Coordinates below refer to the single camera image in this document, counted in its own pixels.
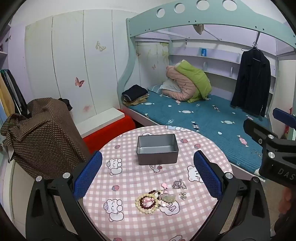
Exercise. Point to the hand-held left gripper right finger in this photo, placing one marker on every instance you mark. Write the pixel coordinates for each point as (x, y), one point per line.
(207, 173)

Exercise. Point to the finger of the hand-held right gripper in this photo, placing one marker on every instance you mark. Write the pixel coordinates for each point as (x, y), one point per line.
(284, 118)
(254, 129)

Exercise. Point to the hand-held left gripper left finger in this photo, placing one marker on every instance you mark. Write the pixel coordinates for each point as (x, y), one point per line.
(91, 171)

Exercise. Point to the small metal charm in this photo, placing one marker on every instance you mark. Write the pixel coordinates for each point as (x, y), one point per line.
(183, 195)

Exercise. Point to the pink flower charm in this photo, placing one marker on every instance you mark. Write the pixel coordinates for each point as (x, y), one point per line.
(164, 185)

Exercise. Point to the pale green jade pendant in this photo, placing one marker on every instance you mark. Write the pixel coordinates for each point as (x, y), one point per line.
(167, 197)

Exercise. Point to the grey metal box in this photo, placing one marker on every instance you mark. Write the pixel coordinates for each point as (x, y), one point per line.
(158, 156)

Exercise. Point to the pink checkered bear tablecloth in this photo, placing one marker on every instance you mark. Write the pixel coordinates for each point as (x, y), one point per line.
(129, 176)

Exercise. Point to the red storage box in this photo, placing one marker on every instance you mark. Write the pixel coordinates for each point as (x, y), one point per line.
(108, 132)

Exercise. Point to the black jacket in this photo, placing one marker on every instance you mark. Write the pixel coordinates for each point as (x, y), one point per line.
(252, 81)

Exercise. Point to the blue candy print mattress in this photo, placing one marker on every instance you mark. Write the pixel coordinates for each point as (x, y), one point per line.
(201, 122)

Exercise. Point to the brown polka dot cloth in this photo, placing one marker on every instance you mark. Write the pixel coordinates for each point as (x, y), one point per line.
(48, 139)

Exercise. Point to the faint pink butterfly sticker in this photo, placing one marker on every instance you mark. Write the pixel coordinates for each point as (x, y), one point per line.
(87, 108)

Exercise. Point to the black cloth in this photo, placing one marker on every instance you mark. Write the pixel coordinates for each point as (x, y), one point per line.
(67, 103)

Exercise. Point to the metal clothes hanger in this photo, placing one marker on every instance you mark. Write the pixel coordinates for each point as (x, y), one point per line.
(255, 44)

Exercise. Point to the pink and green quilt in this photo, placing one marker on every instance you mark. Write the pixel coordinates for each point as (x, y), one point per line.
(185, 81)

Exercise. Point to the stack of folded clothes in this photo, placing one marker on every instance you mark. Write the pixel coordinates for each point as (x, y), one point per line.
(135, 93)

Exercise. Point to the small blue box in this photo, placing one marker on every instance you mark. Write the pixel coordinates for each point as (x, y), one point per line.
(204, 52)

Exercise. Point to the white pillow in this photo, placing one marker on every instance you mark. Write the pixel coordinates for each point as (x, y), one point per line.
(167, 86)

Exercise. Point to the row of hanging clothes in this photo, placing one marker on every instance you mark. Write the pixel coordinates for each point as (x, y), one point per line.
(11, 92)

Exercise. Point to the beige hanging cloth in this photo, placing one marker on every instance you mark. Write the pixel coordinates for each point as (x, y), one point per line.
(198, 29)

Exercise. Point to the white wardrobe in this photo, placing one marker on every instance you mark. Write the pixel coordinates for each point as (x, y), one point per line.
(67, 58)

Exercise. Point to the yellow butterfly sticker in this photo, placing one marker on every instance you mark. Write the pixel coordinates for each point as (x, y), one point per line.
(100, 46)

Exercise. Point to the light green bunk bed frame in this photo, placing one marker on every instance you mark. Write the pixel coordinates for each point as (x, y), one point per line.
(148, 25)

